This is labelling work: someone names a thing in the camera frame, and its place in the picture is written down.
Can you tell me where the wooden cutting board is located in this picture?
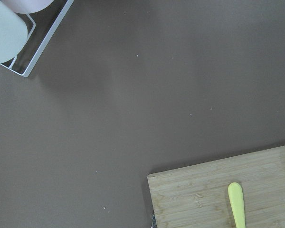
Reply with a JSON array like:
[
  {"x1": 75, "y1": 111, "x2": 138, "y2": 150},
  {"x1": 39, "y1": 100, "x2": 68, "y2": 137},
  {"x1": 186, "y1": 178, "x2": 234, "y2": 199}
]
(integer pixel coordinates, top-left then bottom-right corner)
[{"x1": 147, "y1": 146, "x2": 285, "y2": 228}]

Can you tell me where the yellow plastic knife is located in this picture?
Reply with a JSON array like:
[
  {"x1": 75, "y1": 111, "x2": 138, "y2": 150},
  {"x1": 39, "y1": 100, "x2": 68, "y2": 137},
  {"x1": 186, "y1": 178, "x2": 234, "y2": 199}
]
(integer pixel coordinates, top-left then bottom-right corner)
[{"x1": 228, "y1": 182, "x2": 246, "y2": 228}]

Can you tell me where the white cup rack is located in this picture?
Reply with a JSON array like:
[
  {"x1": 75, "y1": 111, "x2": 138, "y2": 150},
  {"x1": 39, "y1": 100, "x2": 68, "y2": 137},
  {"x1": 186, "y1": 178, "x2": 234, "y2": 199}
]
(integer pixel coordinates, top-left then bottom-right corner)
[{"x1": 0, "y1": 0, "x2": 73, "y2": 77}]

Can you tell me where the white cup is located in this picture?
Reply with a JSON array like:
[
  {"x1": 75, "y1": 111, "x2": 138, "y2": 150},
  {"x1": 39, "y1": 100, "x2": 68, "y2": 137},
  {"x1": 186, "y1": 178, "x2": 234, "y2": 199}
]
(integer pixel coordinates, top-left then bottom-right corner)
[{"x1": 0, "y1": 1, "x2": 28, "y2": 64}]

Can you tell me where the pink cup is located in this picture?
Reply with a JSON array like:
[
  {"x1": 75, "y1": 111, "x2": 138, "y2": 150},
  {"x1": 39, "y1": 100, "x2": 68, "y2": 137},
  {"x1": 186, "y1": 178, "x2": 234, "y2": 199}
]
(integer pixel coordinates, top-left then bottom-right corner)
[{"x1": 2, "y1": 0, "x2": 54, "y2": 14}]

